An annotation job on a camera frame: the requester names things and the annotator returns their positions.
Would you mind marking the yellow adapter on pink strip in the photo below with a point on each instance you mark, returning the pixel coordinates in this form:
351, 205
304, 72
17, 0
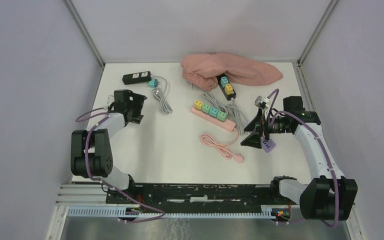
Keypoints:
198, 105

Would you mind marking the green adapter on pink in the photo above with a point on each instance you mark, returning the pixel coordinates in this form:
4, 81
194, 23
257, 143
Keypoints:
205, 108
221, 116

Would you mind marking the pink power strip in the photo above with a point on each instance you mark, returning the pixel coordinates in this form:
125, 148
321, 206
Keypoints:
228, 125

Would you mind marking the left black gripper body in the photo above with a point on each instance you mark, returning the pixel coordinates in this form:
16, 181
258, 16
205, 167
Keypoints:
135, 106

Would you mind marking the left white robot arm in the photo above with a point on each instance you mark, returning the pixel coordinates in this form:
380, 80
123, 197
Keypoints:
91, 155

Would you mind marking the purple power strip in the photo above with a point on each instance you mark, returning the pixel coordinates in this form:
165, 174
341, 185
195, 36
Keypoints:
267, 145

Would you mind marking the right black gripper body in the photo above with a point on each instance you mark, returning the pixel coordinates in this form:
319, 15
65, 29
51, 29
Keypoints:
277, 125

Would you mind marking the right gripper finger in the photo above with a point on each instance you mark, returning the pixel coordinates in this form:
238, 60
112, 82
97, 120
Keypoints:
256, 124
253, 140

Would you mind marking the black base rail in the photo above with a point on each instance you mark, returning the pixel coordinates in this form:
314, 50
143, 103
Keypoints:
144, 202

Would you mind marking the teal plug adapter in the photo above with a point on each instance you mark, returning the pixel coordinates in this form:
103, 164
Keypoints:
153, 83

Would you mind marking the yellow adapter on back strip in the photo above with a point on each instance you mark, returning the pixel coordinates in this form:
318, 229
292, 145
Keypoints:
229, 89

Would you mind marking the pink cloth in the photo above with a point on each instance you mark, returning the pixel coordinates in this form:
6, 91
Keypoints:
202, 69

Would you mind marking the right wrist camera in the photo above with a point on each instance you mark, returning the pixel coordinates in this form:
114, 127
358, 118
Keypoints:
262, 103

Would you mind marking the teal adapter on pink strip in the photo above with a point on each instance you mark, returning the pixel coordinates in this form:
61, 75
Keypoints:
213, 112

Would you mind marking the teal adapter on back strip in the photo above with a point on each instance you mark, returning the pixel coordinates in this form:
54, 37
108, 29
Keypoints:
224, 81

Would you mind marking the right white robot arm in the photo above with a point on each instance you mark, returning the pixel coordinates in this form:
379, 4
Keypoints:
329, 196

